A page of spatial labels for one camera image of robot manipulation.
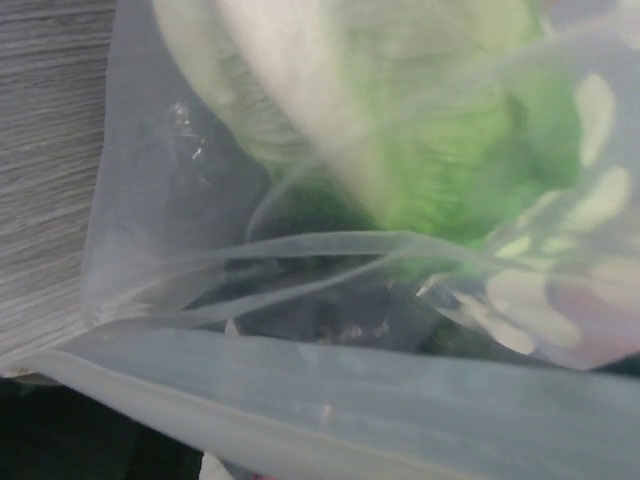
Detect black baseball cap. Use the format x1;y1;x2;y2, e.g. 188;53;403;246
1;379;203;480

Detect clear zip top bag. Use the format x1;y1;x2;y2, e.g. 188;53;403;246
1;1;639;479

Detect fake dark plum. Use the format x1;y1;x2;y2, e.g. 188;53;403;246
163;108;451;354

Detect fake green cabbage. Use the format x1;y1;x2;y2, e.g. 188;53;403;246
152;1;582;246

